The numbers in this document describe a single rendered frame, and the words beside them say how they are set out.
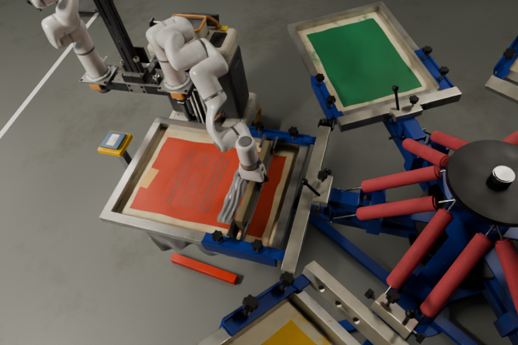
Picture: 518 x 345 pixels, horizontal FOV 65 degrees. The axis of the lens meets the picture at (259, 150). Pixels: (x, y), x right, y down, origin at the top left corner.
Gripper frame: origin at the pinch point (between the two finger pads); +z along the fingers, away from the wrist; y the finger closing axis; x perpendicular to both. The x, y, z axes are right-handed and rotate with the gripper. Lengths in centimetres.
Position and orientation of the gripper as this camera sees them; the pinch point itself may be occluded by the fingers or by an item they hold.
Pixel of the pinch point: (255, 183)
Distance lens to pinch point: 170.7
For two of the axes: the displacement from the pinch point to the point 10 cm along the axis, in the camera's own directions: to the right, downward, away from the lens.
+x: -2.9, 7.8, -5.5
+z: 1.2, 6.0, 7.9
